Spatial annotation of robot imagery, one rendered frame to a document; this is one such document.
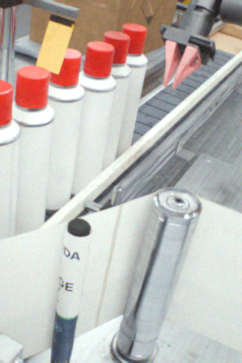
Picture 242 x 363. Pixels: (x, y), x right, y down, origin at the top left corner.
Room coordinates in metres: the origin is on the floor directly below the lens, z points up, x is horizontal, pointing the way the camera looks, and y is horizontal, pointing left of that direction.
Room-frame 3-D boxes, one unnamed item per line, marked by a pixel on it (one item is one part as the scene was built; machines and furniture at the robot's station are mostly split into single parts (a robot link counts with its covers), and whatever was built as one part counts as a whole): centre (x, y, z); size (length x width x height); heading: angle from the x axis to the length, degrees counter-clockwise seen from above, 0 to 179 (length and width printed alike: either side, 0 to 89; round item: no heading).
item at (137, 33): (0.65, 0.02, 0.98); 0.05 x 0.05 x 0.20
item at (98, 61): (0.56, 0.05, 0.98); 0.05 x 0.05 x 0.20
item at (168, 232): (0.31, -0.05, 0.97); 0.05 x 0.05 x 0.19
